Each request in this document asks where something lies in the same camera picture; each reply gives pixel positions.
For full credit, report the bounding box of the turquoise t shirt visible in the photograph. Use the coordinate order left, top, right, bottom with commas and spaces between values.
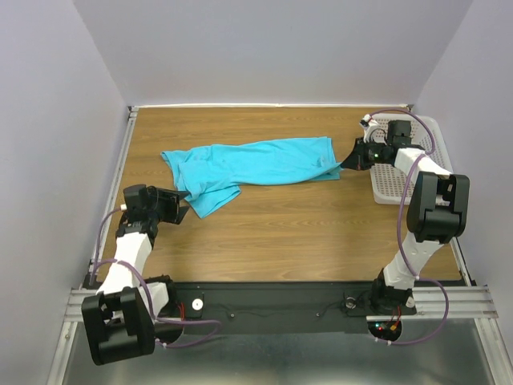
161, 136, 341, 218

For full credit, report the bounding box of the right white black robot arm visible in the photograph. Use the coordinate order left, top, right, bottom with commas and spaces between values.
341, 115, 470, 313

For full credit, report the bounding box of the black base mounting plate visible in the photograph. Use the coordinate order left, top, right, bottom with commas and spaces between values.
156, 281, 416, 340

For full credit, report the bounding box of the white plastic laundry basket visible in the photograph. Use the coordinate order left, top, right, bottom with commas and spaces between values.
370, 112, 453, 205

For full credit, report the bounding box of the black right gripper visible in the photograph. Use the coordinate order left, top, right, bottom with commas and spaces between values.
339, 136, 388, 171

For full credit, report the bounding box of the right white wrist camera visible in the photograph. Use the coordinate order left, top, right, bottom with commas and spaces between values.
359, 114, 380, 143

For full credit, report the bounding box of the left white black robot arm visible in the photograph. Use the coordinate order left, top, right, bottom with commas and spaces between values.
81, 184, 188, 366

